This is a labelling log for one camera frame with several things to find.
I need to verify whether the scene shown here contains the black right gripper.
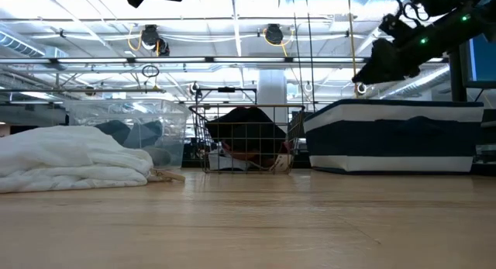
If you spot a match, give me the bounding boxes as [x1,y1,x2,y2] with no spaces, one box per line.
[350,23,453,86]

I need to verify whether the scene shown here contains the blue grey cloth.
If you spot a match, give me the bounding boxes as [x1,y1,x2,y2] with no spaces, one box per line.
[122,120,164,150]

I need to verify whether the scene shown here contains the black pants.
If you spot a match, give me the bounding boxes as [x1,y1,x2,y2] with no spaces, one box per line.
[205,105,288,167]

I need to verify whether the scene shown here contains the maroon cloth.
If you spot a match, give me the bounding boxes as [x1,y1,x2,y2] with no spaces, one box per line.
[222,140,292,168]

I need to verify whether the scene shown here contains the light grey cloth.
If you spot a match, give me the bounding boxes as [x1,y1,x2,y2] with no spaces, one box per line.
[148,146,174,169]

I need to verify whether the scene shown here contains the whitish grey cloth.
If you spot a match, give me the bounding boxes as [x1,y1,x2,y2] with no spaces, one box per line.
[207,150,250,172]

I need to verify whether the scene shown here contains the white towel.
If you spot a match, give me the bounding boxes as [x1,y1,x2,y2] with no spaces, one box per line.
[0,125,155,195]

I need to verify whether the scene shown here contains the navy white striped fabric bin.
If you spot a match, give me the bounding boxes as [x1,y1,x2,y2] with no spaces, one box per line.
[302,98,486,175]

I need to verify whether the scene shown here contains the long horizontal light bar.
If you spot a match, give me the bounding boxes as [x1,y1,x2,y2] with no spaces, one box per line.
[0,55,445,66]

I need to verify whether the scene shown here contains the black monitor stand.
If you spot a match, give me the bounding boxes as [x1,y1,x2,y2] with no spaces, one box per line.
[448,47,469,104]

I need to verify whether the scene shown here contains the white pillar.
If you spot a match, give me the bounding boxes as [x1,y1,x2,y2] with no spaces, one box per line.
[257,68,289,125]

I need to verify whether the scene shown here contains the black computer monitor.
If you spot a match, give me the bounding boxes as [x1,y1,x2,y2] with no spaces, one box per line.
[462,33,496,89]

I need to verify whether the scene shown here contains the white paper tag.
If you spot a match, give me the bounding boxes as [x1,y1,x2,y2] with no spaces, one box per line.
[270,153,295,174]

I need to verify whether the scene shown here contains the clear plastic bin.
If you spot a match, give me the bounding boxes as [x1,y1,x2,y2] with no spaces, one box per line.
[63,98,192,171]

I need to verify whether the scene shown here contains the black cloth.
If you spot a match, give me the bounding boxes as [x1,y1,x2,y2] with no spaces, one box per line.
[94,119,132,147]

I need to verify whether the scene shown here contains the yellow cable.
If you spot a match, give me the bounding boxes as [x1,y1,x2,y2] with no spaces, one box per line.
[346,0,360,100]

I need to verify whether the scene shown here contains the black ceiling cable reel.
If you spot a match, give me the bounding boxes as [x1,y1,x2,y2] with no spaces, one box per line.
[140,24,172,57]
[263,22,285,47]

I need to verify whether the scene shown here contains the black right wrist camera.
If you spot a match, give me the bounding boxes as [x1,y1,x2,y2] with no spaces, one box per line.
[378,12,415,46]

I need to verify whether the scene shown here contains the black hanging cable loop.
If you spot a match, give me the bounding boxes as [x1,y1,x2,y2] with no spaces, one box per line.
[140,64,161,78]

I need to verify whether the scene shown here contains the copper wire basket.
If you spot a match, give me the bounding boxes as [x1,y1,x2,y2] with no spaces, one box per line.
[188,102,308,175]

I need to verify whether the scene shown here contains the black metal rack frame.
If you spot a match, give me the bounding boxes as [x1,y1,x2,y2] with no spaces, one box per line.
[195,86,259,107]

